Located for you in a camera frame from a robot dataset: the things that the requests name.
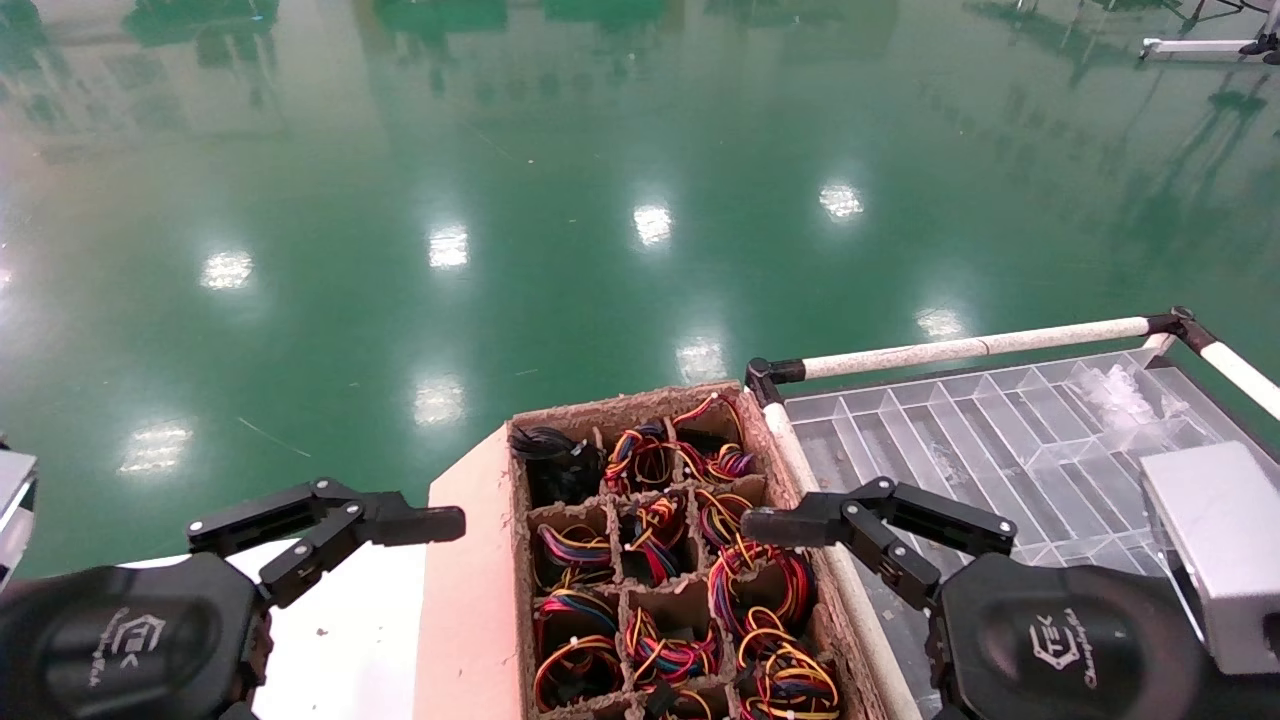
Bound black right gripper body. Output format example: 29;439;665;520
928;553;1216;720

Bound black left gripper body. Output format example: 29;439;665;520
0;553;273;720

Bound silver power supply coloured wires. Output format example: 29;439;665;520
733;605;843;720

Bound black pipe corner connector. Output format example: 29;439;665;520
745;357;807;408
1148;306;1218;353

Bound brown pulp compartment tray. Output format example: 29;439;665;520
508;380;891;720

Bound clear plastic divider tray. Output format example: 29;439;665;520
783;345;1280;720

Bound crumpled clear plastic bag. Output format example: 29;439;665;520
1078;362;1193;433

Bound white stand base beam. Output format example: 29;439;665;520
1143;37;1263;61

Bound power supply with coloured wires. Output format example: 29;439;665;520
532;588;623;713
672;393;758;483
620;495;693;586
624;608;723;689
695;487;763;546
640;682;716;720
603;422;683;493
535;520;614;589
708;540;818;651

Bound power supply with black wires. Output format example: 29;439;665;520
508;425;607;506

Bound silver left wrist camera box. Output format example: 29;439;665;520
0;450;39;591

